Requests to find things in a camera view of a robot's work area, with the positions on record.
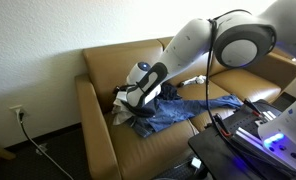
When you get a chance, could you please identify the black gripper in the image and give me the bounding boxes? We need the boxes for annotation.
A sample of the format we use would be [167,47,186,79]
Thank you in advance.
[113,84,133,95]

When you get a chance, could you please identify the dark grey fabric bag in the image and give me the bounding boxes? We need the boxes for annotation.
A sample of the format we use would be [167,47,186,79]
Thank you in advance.
[120,99,157,118]

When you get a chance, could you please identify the cream white cloth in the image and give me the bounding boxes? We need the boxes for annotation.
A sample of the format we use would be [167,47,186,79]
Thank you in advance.
[111,92,136,126]

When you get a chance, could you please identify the dark navy garment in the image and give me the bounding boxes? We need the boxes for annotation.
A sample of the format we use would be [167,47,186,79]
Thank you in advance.
[156,82,183,102]

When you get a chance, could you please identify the blue denim jeans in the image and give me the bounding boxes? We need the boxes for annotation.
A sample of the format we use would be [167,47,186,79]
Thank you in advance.
[126,94,244,138]

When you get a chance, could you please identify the brown leather sofa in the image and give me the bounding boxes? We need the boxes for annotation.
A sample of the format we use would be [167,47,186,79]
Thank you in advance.
[74,35,296,180]

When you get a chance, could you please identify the white sock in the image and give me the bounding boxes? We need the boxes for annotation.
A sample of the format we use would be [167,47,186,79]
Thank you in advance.
[178,74,207,88]

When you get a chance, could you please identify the white power adapter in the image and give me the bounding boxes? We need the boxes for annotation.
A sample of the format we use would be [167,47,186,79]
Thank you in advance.
[190,157,203,169]

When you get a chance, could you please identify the black robot table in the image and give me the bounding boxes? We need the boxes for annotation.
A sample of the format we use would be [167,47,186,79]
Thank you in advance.
[187,98,296,180]

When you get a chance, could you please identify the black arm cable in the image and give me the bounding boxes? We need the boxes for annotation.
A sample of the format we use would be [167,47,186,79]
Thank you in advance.
[204,9,296,176]

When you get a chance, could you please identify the black power cord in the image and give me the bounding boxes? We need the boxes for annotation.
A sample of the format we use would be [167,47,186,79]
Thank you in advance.
[17,111,74,180]

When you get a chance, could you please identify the black clamp red handle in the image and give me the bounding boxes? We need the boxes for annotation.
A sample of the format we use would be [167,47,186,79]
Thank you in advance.
[211,113,234,138]
[242,98,267,118]

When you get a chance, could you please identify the white wall outlet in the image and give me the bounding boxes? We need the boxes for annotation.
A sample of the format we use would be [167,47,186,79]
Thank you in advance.
[9,104,26,118]

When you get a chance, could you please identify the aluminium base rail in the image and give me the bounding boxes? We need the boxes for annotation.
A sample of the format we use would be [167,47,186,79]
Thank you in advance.
[232,109,296,174]

